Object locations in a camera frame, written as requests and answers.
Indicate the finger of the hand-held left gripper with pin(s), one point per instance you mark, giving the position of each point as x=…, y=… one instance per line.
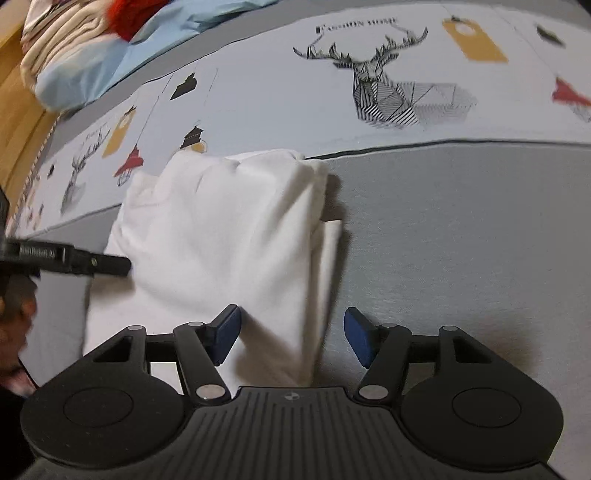
x=104, y=265

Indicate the grey printed bed sheet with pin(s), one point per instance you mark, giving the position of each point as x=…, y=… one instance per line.
x=438, y=221

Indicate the cream folded blanket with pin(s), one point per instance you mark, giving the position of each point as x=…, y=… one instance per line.
x=64, y=41

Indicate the red knit blanket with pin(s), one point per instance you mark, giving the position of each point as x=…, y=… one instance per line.
x=131, y=16

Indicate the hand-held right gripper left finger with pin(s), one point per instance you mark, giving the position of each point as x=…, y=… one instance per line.
x=227, y=332

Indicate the white t-shirt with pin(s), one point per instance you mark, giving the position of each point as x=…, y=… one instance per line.
x=221, y=240

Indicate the light blue duvet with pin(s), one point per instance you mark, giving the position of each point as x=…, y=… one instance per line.
x=152, y=46

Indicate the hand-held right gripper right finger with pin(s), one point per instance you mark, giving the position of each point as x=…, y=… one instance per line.
x=359, y=334

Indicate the person's left hand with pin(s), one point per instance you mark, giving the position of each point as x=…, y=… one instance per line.
x=16, y=327

